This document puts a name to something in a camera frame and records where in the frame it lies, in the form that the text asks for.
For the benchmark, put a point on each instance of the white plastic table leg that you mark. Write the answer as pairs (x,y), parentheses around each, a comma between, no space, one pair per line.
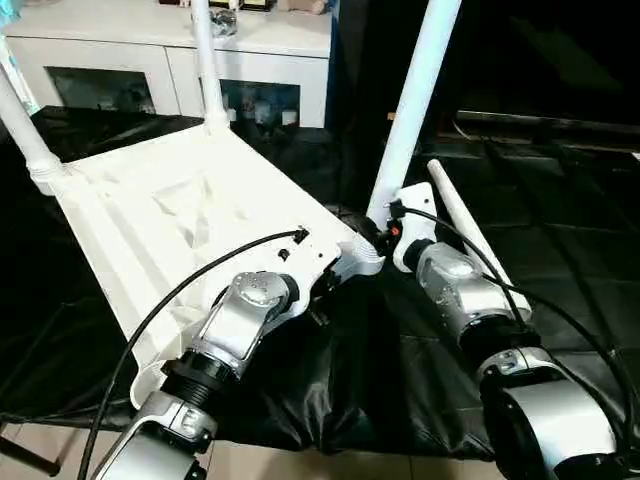
(465,225)
(210,75)
(30,130)
(415,100)

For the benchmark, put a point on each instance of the white plastic table top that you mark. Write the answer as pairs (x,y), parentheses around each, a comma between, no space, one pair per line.
(150,200)

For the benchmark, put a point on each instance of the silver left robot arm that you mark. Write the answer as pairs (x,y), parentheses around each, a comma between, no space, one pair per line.
(235,320)

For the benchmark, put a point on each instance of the dark glittery ornament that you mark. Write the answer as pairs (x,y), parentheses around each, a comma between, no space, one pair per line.
(223,22)

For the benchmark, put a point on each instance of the white sideboard cabinet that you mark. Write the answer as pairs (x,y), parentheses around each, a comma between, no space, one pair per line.
(125,30)

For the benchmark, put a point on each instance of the black folding stand frame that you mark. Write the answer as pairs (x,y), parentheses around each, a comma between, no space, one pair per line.
(30,450)

